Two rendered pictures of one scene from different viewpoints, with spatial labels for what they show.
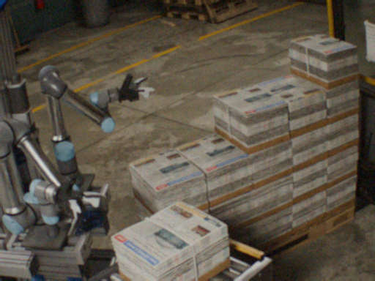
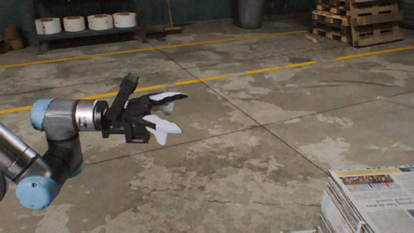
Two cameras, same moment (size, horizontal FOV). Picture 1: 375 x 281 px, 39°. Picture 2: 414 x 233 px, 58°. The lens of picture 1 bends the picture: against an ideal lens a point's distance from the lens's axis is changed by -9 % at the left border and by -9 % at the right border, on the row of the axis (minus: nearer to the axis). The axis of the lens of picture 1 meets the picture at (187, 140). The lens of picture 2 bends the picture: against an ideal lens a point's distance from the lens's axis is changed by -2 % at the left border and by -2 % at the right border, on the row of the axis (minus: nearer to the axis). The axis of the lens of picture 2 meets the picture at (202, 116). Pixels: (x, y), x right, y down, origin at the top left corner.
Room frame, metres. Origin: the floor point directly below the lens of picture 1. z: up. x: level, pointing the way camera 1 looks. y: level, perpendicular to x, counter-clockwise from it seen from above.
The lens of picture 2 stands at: (2.29, -0.12, 1.58)
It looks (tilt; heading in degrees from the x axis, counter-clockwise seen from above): 25 degrees down; 18
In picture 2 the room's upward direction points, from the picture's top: straight up
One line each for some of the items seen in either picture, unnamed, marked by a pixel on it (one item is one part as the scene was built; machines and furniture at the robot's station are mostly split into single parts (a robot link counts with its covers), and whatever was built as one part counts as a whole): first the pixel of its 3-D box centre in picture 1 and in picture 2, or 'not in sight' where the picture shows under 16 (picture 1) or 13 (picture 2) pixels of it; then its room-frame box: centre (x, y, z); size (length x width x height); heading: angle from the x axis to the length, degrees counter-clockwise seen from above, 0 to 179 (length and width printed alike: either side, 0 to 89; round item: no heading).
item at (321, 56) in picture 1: (326, 135); not in sight; (3.28, -0.91, 0.65); 0.39 x 0.30 x 1.29; 25
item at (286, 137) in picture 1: (251, 132); not in sight; (3.02, -0.37, 0.86); 0.38 x 0.29 x 0.04; 24
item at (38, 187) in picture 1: (42, 190); not in sight; (1.99, 0.62, 1.21); 0.11 x 0.08 x 0.09; 54
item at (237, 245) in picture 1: (225, 240); not in sight; (2.07, -0.11, 0.81); 0.43 x 0.03 x 0.02; 43
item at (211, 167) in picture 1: (238, 204); not in sight; (2.96, -0.26, 0.42); 1.17 x 0.39 x 0.83; 115
